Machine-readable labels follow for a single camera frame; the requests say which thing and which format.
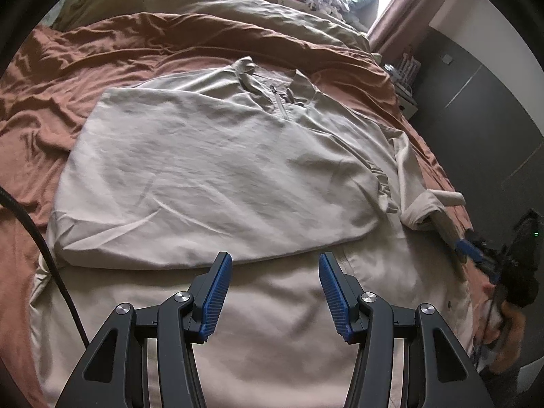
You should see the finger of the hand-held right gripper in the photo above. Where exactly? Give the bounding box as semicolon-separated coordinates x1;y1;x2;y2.
456;230;508;283

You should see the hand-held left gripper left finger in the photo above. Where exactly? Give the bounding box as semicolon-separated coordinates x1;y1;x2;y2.
55;252;234;408

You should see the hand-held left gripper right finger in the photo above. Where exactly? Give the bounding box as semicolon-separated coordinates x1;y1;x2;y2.
318;252;496;408

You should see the beige zip-neck garment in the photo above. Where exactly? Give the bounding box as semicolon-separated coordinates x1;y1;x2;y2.
30;56;473;408

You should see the person's right hand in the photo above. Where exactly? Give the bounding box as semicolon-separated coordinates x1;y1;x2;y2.
482;283;525;372

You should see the dark grey wardrobe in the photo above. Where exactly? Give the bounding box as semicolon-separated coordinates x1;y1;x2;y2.
406;23;544;230

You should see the white nightstand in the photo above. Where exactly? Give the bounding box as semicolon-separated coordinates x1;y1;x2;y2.
393;87;421;120

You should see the white rack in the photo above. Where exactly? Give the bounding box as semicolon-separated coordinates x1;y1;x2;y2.
385;53;422;94

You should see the pink-brown curtain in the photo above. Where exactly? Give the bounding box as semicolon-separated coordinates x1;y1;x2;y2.
366;0;462;54

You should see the brown blanket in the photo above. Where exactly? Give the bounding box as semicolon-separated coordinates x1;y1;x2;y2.
0;12;479;408

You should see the grey pillow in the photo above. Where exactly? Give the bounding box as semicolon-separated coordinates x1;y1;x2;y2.
343;0;380;31

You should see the beige duvet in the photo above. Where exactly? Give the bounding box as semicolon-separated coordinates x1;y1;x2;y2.
51;0;383;58

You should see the black cable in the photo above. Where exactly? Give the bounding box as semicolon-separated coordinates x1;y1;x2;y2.
0;186;90;349

